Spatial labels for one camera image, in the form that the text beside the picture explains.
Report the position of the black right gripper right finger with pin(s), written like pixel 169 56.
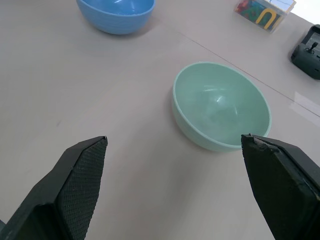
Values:
pixel 282 185

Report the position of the green plastic bowl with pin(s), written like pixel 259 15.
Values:
pixel 220 105

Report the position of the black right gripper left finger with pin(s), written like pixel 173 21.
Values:
pixel 62 190

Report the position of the blue plastic bowl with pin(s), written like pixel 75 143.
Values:
pixel 117 15

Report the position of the clear box of colourful toys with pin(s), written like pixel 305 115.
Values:
pixel 265 12

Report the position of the black remote controller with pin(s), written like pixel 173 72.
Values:
pixel 308 53

